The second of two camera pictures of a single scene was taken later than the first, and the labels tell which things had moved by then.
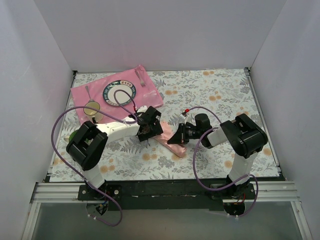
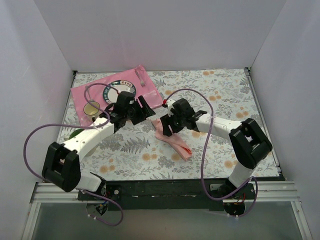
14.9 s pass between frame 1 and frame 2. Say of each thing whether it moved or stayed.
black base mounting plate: stayed
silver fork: stayed
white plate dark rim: stayed
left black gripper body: moved
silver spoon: stayed
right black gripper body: moved
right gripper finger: moved
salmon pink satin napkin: moved
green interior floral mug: stayed
